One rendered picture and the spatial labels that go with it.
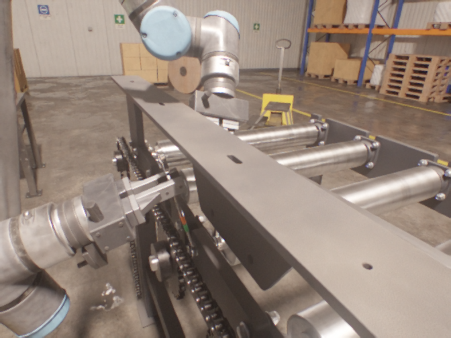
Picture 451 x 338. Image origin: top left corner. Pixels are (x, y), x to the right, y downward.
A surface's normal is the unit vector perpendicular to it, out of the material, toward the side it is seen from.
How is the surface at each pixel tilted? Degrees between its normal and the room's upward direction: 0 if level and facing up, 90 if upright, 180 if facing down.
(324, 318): 3
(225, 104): 57
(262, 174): 0
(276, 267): 90
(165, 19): 94
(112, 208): 16
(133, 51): 90
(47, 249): 84
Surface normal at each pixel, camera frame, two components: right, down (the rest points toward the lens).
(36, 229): 0.13, -0.37
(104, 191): -0.16, -0.80
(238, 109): 0.39, -0.17
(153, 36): 0.17, 0.48
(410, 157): -0.89, 0.16
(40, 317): 0.70, 0.37
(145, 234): 0.45, 0.39
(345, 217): 0.03, -0.91
